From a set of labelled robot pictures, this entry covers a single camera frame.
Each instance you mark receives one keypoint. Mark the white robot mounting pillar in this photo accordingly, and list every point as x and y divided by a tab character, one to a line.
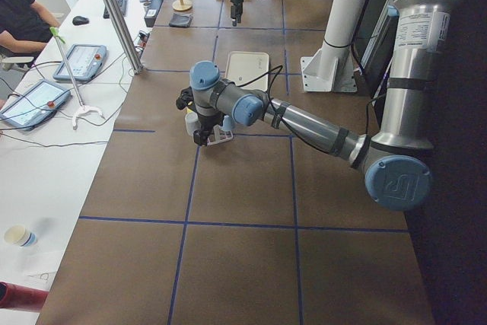
331	69

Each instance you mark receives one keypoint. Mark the paper cup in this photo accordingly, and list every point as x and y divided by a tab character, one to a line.
20	236

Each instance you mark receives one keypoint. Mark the light blue plastic cup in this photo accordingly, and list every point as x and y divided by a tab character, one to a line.
228	124

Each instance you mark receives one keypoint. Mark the aluminium frame post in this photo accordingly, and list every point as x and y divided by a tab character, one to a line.
122	32

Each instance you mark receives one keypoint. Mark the seated person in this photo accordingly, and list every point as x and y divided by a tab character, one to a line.
25	27

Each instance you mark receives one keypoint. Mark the cream rectangular tray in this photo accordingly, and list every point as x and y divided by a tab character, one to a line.
245	66

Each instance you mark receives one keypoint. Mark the red cylinder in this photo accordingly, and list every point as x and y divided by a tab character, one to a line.
22	298

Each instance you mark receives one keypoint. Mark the lower teach pendant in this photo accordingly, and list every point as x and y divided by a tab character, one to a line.
36	105

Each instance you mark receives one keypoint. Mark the white cup drying rack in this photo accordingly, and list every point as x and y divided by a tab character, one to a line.
222	135

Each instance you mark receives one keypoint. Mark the folded grey cloth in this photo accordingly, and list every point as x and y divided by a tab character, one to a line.
179	20

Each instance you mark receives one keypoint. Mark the black box with label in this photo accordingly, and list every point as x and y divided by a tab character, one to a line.
151	10

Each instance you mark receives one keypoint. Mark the black computer mouse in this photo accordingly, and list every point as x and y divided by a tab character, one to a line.
80	20

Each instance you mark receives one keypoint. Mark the upper teach pendant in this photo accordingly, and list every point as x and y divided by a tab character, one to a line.
85	60

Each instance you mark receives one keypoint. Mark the teach pendant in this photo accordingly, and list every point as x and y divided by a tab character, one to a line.
85	60
36	105

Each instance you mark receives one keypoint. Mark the reacher grabber tool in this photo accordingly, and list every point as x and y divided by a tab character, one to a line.
83	109

